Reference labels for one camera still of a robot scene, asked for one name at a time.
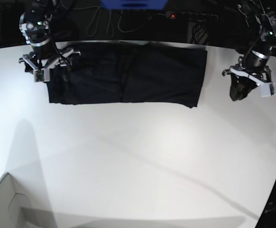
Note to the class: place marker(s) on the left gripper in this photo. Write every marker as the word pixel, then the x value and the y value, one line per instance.
pixel 243 82

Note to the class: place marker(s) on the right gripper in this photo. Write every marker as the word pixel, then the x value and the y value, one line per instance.
pixel 41 69

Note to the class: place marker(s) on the black t-shirt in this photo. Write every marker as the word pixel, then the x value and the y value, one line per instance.
pixel 129 73

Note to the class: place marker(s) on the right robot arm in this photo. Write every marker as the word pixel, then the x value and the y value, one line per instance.
pixel 35 26

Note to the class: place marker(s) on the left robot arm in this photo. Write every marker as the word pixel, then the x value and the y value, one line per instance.
pixel 252 70

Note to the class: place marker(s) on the black power strip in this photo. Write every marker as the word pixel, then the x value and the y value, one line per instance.
pixel 190 16

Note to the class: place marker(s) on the blue plastic bin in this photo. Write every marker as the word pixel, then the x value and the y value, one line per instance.
pixel 134 4

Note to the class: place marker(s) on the white cardboard box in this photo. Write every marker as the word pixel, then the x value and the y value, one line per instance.
pixel 11 215

